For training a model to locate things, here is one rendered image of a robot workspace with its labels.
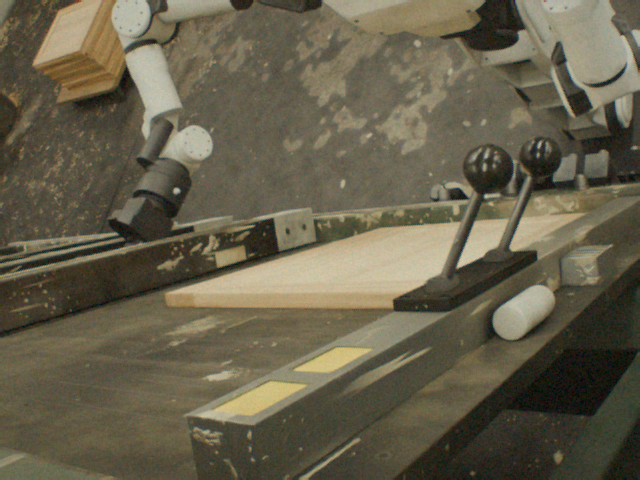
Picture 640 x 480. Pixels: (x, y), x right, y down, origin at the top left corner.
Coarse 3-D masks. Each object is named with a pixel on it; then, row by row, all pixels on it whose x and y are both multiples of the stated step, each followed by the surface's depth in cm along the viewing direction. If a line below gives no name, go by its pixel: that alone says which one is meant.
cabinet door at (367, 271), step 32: (448, 224) 129; (480, 224) 122; (544, 224) 112; (288, 256) 118; (320, 256) 113; (352, 256) 108; (384, 256) 103; (416, 256) 98; (480, 256) 90; (192, 288) 97; (224, 288) 93; (256, 288) 89; (288, 288) 86; (320, 288) 83; (352, 288) 80; (384, 288) 77
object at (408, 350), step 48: (576, 240) 78; (384, 336) 48; (432, 336) 50; (480, 336) 56; (336, 384) 40; (384, 384) 45; (192, 432) 38; (240, 432) 35; (288, 432) 37; (336, 432) 40
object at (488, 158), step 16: (480, 144) 52; (496, 144) 52; (480, 160) 51; (496, 160) 51; (512, 160) 52; (464, 176) 53; (480, 176) 51; (496, 176) 51; (512, 176) 52; (480, 192) 53; (496, 192) 52; (464, 224) 54; (464, 240) 55; (448, 256) 56; (448, 272) 56; (432, 288) 56; (448, 288) 55
